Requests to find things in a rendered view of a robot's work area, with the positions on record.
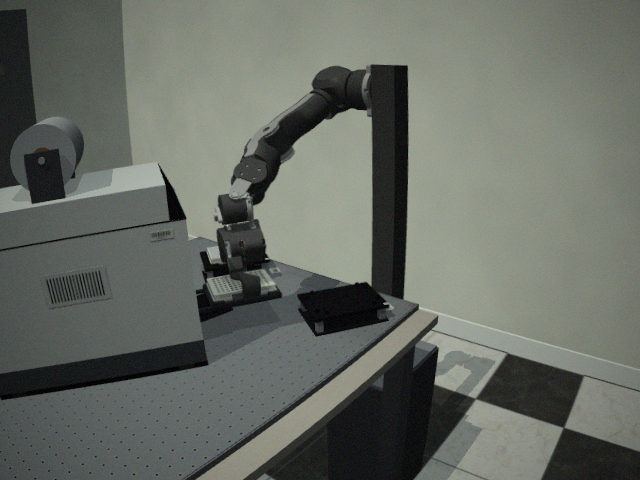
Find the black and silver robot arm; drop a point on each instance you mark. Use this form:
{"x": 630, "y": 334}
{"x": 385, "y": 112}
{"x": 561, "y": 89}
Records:
{"x": 261, "y": 159}

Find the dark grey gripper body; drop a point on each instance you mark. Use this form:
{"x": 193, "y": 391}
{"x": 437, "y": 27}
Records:
{"x": 245, "y": 240}

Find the grey cylinder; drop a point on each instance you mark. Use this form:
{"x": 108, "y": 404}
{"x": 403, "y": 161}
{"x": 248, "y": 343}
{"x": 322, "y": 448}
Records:
{"x": 52, "y": 133}

